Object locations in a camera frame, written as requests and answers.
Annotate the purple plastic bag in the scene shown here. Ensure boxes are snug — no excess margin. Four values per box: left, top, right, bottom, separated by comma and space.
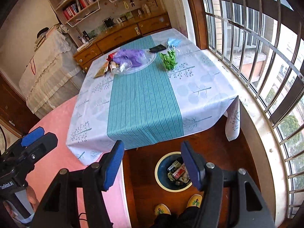
113, 49, 147, 67

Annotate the green paper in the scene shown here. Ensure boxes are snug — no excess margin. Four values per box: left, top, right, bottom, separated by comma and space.
159, 50, 177, 70

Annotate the left yellow slipper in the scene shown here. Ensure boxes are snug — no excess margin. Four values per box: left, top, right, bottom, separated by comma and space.
155, 204, 171, 216

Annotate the wooden drawer desk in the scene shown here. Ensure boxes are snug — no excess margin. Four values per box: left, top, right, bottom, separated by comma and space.
73, 11, 171, 72

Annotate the person's left hand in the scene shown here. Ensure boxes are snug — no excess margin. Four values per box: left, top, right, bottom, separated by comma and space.
26, 185, 40, 212

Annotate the dark wooden door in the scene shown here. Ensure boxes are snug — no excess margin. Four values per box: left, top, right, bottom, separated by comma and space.
1, 75, 40, 135

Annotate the teal striped floral tablecloth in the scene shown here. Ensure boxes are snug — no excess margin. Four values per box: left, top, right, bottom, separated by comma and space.
66, 29, 240, 165

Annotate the red snack packet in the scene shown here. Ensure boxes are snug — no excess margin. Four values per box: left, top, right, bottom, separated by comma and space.
107, 51, 116, 62

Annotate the round glass plate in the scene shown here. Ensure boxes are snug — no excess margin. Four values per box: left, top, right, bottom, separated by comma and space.
108, 49, 156, 75

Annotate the black small booklet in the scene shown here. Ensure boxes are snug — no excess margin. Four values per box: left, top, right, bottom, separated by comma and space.
149, 44, 166, 54

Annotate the white lace covered furniture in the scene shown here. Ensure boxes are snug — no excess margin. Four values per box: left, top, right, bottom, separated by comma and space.
19, 29, 85, 119

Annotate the golden snack wrapper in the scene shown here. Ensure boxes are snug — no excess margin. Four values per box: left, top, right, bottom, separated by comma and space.
94, 62, 108, 78

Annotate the round blue trash bin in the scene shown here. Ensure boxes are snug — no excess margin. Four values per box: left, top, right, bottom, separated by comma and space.
155, 151, 192, 192

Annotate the light blue face mask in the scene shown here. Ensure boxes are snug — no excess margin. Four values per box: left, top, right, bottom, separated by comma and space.
167, 38, 182, 51

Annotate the wall bookshelf with books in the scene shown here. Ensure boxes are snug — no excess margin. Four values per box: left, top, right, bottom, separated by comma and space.
47, 0, 148, 29

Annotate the black picture frame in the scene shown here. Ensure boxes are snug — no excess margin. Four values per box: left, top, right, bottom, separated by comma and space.
103, 17, 115, 29

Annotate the metal window grille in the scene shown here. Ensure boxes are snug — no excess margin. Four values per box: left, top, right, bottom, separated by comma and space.
202, 0, 303, 219

